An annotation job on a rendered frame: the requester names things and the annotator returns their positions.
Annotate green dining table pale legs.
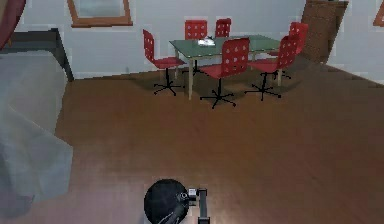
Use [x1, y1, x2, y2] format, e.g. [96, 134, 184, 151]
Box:
[168, 34, 283, 101]

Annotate red swivel chair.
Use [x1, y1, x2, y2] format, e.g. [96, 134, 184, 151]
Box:
[214, 18, 232, 38]
[181, 19, 208, 76]
[142, 29, 187, 97]
[266, 21, 309, 81]
[199, 37, 251, 110]
[244, 34, 299, 102]

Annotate wooden framed picture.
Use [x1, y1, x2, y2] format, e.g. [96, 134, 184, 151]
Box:
[67, 0, 134, 28]
[372, 0, 384, 28]

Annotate grey sofa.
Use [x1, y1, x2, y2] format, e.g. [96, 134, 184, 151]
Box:
[0, 49, 74, 219]

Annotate black side table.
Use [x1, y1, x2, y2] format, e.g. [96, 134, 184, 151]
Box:
[0, 28, 75, 83]

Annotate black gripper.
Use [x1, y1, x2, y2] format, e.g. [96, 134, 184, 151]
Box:
[143, 178, 190, 224]

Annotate brown room door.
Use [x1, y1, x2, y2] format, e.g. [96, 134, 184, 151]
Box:
[300, 0, 349, 64]

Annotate dark red round object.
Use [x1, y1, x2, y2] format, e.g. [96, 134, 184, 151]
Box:
[0, 0, 27, 51]

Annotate white dish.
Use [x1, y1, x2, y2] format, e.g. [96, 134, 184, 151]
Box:
[197, 35, 216, 47]

